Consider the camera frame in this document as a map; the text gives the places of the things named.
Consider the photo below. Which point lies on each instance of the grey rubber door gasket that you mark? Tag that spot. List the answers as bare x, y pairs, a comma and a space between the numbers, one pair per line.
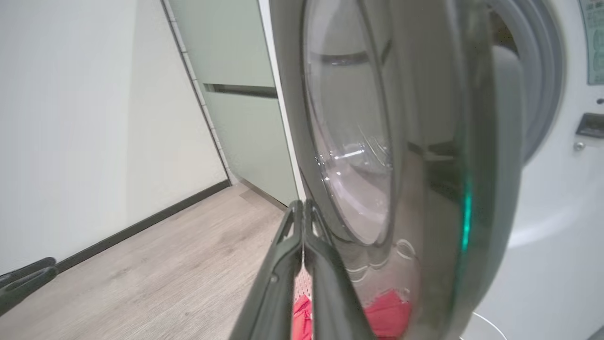
542, 71

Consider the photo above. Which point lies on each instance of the black baseboard strip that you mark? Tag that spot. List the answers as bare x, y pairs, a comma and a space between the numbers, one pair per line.
141, 224

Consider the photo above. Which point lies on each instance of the grey instruction label plate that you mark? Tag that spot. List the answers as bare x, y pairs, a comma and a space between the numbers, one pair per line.
593, 42

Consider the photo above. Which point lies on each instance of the small silver sensor button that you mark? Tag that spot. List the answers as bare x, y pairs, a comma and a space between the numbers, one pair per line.
579, 146

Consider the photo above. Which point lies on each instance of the pale green cabinet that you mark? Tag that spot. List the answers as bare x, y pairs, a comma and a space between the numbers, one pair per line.
245, 137

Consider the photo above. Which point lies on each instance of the round white filter cover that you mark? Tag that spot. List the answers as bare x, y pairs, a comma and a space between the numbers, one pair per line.
476, 330

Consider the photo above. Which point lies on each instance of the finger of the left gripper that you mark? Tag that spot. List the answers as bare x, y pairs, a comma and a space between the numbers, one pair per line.
33, 265
28, 293

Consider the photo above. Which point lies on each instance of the cream perforated laundry basket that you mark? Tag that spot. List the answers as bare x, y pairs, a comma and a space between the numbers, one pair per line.
302, 283

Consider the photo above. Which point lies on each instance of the white front-load washing machine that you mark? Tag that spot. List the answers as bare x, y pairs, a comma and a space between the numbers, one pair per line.
557, 259

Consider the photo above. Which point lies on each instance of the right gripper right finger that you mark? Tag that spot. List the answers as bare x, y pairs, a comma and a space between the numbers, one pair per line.
330, 293

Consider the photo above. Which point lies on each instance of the red and white clothes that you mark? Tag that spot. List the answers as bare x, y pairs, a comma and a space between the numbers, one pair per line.
387, 316

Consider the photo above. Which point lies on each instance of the washing machine door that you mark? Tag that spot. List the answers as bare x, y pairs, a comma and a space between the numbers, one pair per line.
424, 141

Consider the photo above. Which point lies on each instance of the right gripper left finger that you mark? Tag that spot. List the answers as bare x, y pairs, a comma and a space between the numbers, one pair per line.
276, 283

